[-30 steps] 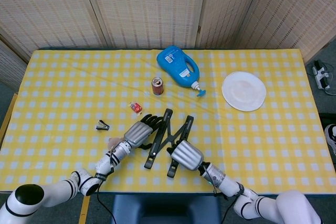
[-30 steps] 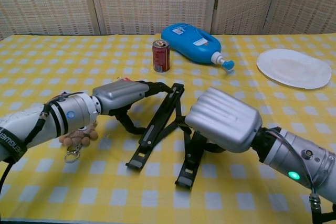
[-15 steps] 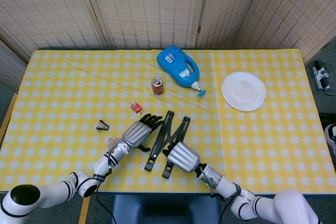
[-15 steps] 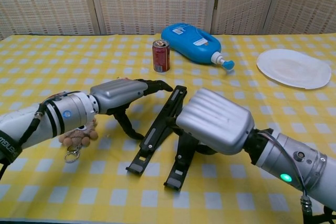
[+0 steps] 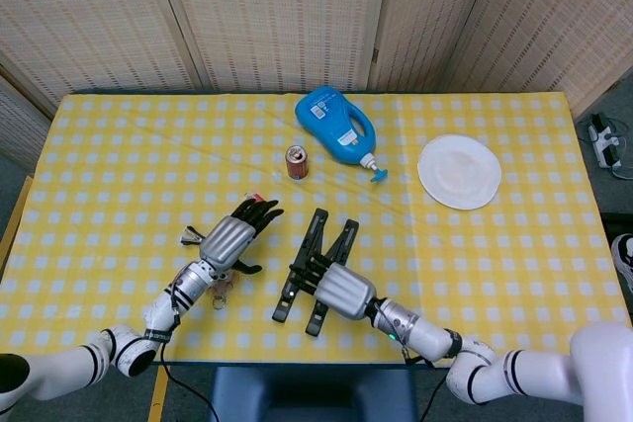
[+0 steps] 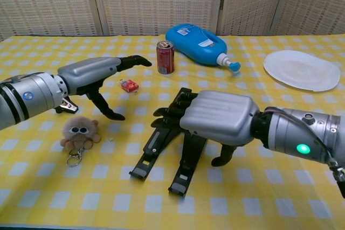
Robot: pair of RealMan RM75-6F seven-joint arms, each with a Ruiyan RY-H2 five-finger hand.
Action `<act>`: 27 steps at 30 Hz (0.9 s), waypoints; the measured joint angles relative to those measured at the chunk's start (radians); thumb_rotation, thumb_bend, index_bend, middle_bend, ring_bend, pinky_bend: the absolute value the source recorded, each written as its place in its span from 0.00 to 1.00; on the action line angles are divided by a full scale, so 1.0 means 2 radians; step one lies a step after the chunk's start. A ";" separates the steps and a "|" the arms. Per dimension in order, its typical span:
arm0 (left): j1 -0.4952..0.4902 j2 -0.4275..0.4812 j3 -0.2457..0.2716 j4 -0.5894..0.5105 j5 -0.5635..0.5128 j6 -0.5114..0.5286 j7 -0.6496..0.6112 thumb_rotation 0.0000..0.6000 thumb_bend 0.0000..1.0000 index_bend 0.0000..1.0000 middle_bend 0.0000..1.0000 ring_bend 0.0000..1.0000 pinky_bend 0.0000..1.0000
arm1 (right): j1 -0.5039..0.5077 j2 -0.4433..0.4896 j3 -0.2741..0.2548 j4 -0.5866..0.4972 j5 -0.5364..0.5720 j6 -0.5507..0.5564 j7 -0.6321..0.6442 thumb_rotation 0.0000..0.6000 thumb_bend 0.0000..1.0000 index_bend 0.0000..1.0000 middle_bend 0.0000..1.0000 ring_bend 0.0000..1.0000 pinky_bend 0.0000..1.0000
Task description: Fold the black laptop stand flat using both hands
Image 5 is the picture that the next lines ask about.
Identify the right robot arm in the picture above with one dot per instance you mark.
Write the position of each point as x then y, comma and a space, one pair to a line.
425, 333

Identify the blue pump detergent bottle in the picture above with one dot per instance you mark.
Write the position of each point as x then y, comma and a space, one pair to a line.
331, 125

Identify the black folding laptop stand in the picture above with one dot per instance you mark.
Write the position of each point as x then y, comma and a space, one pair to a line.
316, 229

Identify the black staple remover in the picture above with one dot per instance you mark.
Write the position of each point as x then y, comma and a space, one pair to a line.
192, 236

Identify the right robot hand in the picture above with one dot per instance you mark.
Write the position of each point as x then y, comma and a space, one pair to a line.
346, 291

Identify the black and white shoe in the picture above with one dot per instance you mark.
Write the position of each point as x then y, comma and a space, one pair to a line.
625, 264

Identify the white paper plate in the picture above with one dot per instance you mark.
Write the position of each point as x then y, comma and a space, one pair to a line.
460, 170

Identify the yellow checked tablecloth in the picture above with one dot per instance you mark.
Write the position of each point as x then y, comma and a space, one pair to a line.
123, 170

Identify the woven folding screen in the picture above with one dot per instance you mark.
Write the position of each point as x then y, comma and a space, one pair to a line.
277, 12

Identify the white power strip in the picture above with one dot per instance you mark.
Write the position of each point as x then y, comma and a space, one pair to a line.
604, 140

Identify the small red box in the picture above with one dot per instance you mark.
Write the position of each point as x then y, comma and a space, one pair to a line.
254, 196

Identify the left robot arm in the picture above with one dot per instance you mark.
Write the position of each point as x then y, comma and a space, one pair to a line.
163, 308

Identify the red soda can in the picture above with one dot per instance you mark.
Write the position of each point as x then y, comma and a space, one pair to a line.
296, 165

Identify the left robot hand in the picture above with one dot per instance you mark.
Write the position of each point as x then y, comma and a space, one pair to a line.
227, 241

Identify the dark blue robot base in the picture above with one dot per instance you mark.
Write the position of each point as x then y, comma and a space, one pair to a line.
311, 395

